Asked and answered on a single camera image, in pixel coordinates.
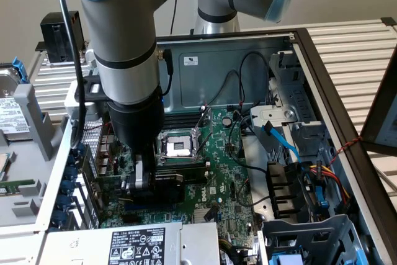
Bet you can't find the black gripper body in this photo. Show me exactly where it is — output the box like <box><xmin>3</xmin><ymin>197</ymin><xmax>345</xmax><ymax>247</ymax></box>
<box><xmin>107</xmin><ymin>86</ymin><xmax>166</xmax><ymax>173</ymax></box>

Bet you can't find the green graphics card black shroud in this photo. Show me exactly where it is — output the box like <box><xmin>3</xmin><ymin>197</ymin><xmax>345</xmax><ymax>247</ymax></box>
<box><xmin>82</xmin><ymin>168</ymin><xmax>187</xmax><ymax>216</ymax></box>

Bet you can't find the metal rear port block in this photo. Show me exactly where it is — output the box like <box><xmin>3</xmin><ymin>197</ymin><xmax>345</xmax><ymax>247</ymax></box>
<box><xmin>96</xmin><ymin>134</ymin><xmax>114</xmax><ymax>179</ymax></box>

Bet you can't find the black empty RAM slot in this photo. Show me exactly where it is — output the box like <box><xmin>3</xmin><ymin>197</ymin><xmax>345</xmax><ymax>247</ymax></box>
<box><xmin>163</xmin><ymin>119</ymin><xmax>203</xmax><ymax>131</ymax></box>
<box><xmin>154</xmin><ymin>163</ymin><xmax>211</xmax><ymax>173</ymax></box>
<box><xmin>163</xmin><ymin>110</ymin><xmax>206</xmax><ymax>122</ymax></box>

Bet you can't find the CPU socket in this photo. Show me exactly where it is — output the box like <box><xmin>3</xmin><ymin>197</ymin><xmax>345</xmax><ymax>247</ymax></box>
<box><xmin>156</xmin><ymin>130</ymin><xmax>205</xmax><ymax>167</ymax></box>

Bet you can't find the installed RAM stick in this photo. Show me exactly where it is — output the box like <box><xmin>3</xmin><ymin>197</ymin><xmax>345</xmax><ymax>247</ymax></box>
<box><xmin>156</xmin><ymin>170</ymin><xmax>209</xmax><ymax>186</ymax></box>

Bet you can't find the raised metal socket cover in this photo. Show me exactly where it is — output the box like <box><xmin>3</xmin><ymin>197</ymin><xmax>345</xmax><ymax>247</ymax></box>
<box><xmin>192</xmin><ymin>106</ymin><xmax>215</xmax><ymax>141</ymax></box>

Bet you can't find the silver chipset heatsink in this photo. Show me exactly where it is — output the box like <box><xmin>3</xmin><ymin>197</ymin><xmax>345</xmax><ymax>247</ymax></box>
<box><xmin>193</xmin><ymin>208</ymin><xmax>218</xmax><ymax>224</ymax></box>

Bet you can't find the thin metal locking lever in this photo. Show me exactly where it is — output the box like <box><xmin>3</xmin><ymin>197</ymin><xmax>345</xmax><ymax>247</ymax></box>
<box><xmin>197</xmin><ymin>131</ymin><xmax>215</xmax><ymax>156</ymax></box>

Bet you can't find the green Dell motherboard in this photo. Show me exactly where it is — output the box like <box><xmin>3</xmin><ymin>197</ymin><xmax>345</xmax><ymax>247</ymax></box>
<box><xmin>100</xmin><ymin>106</ymin><xmax>264</xmax><ymax>247</ymax></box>

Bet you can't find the silver power supply with label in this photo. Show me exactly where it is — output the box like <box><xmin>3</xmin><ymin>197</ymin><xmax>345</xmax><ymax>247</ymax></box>
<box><xmin>40</xmin><ymin>221</ymin><xmax>221</xmax><ymax>265</ymax></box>

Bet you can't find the open metal PC case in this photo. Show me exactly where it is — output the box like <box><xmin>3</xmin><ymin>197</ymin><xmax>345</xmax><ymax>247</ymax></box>
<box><xmin>35</xmin><ymin>27</ymin><xmax>397</xmax><ymax>265</ymax></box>

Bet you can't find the grey parts rack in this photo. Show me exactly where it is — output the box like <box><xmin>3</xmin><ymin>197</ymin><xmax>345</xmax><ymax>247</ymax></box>
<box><xmin>0</xmin><ymin>83</ymin><xmax>68</xmax><ymax>238</ymax></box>

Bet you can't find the black plastic box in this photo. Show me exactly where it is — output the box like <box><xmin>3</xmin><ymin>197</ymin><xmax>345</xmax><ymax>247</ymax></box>
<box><xmin>40</xmin><ymin>10</ymin><xmax>86</xmax><ymax>65</ymax></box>

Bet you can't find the green loose RAM stick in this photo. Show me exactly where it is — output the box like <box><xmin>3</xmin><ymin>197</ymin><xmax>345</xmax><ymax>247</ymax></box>
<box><xmin>0</xmin><ymin>179</ymin><xmax>36</xmax><ymax>197</ymax></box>

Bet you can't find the hard disk with white label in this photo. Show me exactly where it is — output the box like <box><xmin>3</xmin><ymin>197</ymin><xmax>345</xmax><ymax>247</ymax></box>
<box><xmin>0</xmin><ymin>66</ymin><xmax>33</xmax><ymax>141</ymax></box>

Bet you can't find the metal disk bay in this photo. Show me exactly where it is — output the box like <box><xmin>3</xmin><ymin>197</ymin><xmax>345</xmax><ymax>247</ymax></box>
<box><xmin>249</xmin><ymin>50</ymin><xmax>332</xmax><ymax>160</ymax></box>

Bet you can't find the grey drive cage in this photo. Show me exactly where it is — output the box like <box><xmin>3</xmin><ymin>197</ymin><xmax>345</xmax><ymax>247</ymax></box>
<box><xmin>258</xmin><ymin>213</ymin><xmax>370</xmax><ymax>265</ymax></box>

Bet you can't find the black framed panel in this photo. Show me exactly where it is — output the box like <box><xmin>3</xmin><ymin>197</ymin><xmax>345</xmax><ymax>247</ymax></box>
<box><xmin>360</xmin><ymin>47</ymin><xmax>397</xmax><ymax>156</ymax></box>

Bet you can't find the thin red black wire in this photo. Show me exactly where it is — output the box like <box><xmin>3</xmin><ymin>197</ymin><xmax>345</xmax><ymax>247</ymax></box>
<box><xmin>85</xmin><ymin>121</ymin><xmax>112</xmax><ymax>132</ymax></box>

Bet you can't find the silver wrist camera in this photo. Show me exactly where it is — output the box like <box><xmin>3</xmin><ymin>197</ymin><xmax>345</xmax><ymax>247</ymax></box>
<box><xmin>64</xmin><ymin>73</ymin><xmax>110</xmax><ymax>122</ymax></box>

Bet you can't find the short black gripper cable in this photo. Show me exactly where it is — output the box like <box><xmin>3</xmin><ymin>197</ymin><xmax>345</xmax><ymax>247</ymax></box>
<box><xmin>156</xmin><ymin>48</ymin><xmax>175</xmax><ymax>97</ymax></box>

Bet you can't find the black looped wire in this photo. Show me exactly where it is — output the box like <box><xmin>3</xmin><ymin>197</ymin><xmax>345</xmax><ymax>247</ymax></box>
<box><xmin>206</xmin><ymin>70</ymin><xmax>244</xmax><ymax>107</ymax></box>
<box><xmin>239</xmin><ymin>52</ymin><xmax>271</xmax><ymax>106</ymax></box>

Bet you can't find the black hanging cable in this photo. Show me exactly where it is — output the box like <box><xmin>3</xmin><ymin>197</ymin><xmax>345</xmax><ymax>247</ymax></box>
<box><xmin>169</xmin><ymin>0</ymin><xmax>179</xmax><ymax>36</ymax></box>

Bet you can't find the black thin motherboard wire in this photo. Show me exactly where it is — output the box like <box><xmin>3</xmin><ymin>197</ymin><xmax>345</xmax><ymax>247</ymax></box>
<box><xmin>241</xmin><ymin>155</ymin><xmax>269</xmax><ymax>175</ymax></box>

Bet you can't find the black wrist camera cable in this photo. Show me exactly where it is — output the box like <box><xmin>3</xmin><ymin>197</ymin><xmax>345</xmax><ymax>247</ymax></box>
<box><xmin>55</xmin><ymin>0</ymin><xmax>89</xmax><ymax>151</ymax></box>

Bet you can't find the blue disk carrier bracket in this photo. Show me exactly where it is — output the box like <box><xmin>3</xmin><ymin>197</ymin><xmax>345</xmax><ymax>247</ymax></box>
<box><xmin>11</xmin><ymin>56</ymin><xmax>30</xmax><ymax>85</ymax></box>

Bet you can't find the black plastic ribbed bracket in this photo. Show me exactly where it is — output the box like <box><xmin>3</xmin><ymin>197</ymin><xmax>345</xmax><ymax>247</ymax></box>
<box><xmin>265</xmin><ymin>160</ymin><xmax>311</xmax><ymax>221</ymax></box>

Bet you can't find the blue SATA wire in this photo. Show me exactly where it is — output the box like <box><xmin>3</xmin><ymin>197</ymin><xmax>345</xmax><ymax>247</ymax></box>
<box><xmin>262</xmin><ymin>121</ymin><xmax>303</xmax><ymax>164</ymax></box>

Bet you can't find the blue plastic drive rail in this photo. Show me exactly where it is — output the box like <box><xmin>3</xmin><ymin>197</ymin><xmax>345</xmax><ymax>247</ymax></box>
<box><xmin>269</xmin><ymin>252</ymin><xmax>303</xmax><ymax>265</ymax></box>
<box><xmin>315</xmin><ymin>184</ymin><xmax>331</xmax><ymax>213</ymax></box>

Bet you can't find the coloured power wire bundle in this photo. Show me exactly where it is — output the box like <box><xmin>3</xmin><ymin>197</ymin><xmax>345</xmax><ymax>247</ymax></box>
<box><xmin>308</xmin><ymin>160</ymin><xmax>352</xmax><ymax>213</ymax></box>

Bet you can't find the red black twisted wire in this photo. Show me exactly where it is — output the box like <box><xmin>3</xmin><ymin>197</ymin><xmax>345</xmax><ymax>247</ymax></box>
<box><xmin>328</xmin><ymin>135</ymin><xmax>364</xmax><ymax>167</ymax></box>

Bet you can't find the grey cable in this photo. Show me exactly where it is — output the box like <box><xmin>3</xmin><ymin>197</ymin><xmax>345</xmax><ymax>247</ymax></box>
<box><xmin>375</xmin><ymin>167</ymin><xmax>397</xmax><ymax>192</ymax></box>

